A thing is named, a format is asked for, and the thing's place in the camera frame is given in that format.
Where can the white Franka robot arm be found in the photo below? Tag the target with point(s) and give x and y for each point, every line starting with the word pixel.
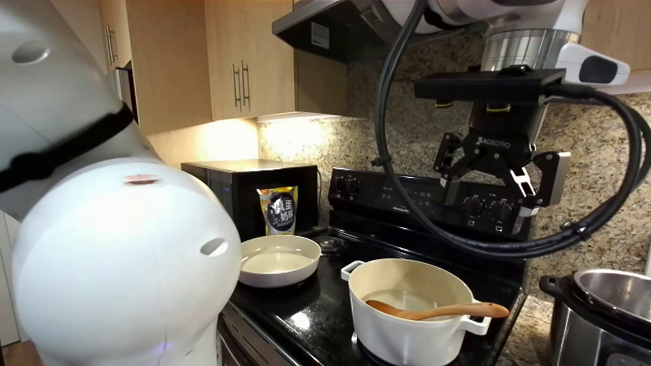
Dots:
pixel 123 271

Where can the black silver pressure cooker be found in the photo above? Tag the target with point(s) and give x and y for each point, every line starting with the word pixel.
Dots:
pixel 597 318

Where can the yellow black snack bag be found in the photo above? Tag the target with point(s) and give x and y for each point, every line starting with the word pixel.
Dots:
pixel 280 212

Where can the dark range hood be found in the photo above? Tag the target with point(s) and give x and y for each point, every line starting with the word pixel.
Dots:
pixel 326 32

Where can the black electric stove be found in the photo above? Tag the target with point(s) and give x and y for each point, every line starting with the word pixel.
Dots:
pixel 380 197

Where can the light wood upper cabinet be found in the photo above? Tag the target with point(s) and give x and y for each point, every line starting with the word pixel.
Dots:
pixel 617 28
pixel 175 62

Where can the black microwave oven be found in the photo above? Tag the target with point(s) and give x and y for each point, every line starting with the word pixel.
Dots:
pixel 231 180

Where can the white cooking pot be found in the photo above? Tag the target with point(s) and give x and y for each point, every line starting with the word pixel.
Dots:
pixel 407 339

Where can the wooden cooking spoon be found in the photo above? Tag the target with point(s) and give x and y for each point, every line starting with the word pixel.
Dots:
pixel 440 312

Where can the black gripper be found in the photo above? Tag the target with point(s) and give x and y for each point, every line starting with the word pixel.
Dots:
pixel 503 133

